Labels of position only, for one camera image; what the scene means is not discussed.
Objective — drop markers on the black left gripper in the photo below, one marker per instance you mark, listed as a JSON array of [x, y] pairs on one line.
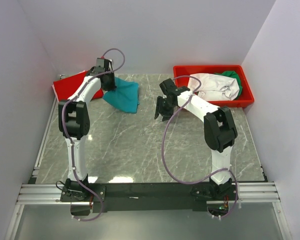
[[112, 86]]

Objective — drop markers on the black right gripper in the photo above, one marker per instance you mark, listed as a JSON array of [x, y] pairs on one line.
[[163, 112]]

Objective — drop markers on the teal t-shirt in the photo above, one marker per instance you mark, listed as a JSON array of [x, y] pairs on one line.
[[125, 97]]

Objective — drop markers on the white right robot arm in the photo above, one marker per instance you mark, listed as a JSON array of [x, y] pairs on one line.
[[219, 128]]

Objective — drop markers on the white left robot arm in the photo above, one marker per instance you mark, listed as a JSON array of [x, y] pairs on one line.
[[74, 123]]

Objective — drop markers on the folded red t-shirt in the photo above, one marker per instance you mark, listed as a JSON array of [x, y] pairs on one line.
[[67, 87]]

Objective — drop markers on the crumpled white t-shirt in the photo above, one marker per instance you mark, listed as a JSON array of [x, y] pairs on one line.
[[213, 87]]

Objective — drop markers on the green t-shirt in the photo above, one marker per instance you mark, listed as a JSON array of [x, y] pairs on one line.
[[234, 75]]

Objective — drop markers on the red plastic bin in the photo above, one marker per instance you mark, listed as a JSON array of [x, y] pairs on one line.
[[245, 99]]

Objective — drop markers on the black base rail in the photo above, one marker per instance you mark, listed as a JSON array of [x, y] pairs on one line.
[[149, 196]]

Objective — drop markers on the aluminium frame rail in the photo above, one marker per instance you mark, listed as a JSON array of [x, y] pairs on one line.
[[32, 194]]

